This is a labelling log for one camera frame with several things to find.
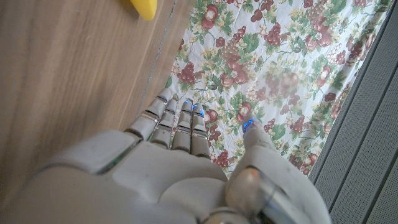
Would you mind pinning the yellow banana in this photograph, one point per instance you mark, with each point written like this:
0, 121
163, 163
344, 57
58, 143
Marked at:
146, 7

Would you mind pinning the fruit print backdrop cloth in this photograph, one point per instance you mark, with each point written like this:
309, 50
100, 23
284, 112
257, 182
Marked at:
280, 62

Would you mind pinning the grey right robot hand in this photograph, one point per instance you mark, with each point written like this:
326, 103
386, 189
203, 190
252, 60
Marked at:
140, 186

